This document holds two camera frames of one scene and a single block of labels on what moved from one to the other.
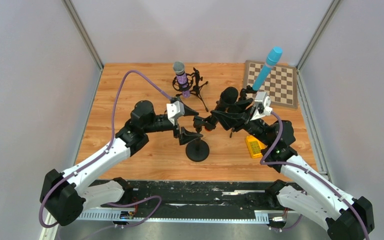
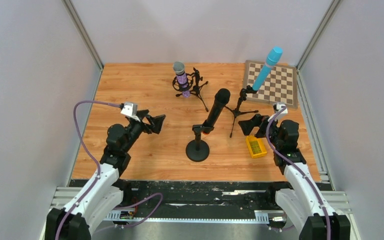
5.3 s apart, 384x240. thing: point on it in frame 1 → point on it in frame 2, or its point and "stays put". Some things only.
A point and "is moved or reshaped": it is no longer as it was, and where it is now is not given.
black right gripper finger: x=229 y=120 → x=247 y=126
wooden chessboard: x=280 y=83 stays put
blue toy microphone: x=273 y=56 stays put
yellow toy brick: x=254 y=146 stays put
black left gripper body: x=177 y=124 → x=146 y=121
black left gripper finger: x=186 y=136 → x=157 y=121
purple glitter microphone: x=179 y=68 stays put
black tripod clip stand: x=248 y=89 stays put
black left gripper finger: x=188 y=112 → x=141 y=113
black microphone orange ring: x=229 y=96 is moved or reshaped
